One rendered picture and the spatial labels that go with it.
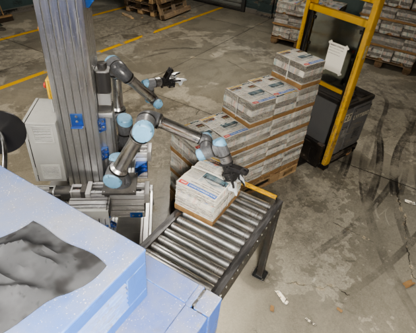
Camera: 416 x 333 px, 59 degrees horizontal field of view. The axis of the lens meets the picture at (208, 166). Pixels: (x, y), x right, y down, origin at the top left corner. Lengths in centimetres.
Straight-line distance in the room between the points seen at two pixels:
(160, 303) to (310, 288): 220
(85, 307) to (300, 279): 250
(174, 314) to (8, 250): 45
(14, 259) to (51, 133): 165
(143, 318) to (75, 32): 163
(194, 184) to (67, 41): 108
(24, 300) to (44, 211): 28
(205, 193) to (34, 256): 139
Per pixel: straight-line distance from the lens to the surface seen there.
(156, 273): 114
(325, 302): 314
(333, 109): 421
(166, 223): 230
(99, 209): 254
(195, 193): 220
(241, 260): 215
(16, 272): 94
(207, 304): 108
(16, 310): 89
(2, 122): 142
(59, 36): 228
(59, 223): 103
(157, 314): 107
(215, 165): 239
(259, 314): 293
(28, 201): 112
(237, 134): 313
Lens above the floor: 247
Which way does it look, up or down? 37 degrees down
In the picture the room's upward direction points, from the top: 5 degrees clockwise
